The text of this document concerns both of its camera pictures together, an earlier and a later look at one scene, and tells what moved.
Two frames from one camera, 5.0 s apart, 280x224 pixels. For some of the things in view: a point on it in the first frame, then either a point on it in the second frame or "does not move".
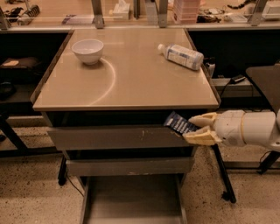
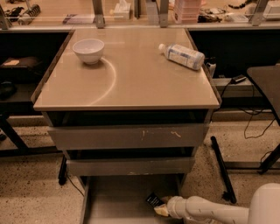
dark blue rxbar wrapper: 181,125 to 154,199
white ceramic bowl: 88,51 does not move
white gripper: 229,128 to 174,206
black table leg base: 229,193 does not move
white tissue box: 121,10 does not move
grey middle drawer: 108,166 does not move
